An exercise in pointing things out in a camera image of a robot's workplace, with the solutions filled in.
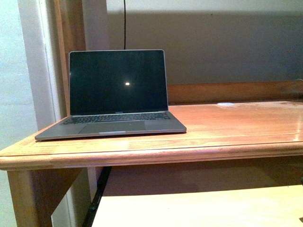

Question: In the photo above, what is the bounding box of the black tray slide rail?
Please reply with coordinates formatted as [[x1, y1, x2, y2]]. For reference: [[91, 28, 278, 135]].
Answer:
[[82, 166, 112, 227]]

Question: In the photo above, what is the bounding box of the black hanging cable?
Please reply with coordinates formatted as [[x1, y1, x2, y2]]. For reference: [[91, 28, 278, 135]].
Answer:
[[123, 0, 127, 50]]

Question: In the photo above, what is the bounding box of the wooden door frame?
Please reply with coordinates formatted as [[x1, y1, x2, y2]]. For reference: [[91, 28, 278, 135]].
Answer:
[[54, 0, 86, 116]]

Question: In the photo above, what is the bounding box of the wooden pull-out keyboard tray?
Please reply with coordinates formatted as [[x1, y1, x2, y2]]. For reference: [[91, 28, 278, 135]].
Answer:
[[93, 185, 303, 227]]

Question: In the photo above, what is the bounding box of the grey open laptop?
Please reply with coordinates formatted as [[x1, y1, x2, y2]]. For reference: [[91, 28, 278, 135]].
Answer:
[[35, 50, 187, 141]]

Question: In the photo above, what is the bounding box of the wooden desk leg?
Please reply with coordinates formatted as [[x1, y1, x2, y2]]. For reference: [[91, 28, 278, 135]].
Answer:
[[8, 168, 82, 227]]

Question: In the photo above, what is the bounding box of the wooden desk back rail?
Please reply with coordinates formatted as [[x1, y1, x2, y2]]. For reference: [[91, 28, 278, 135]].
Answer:
[[168, 80, 303, 105]]

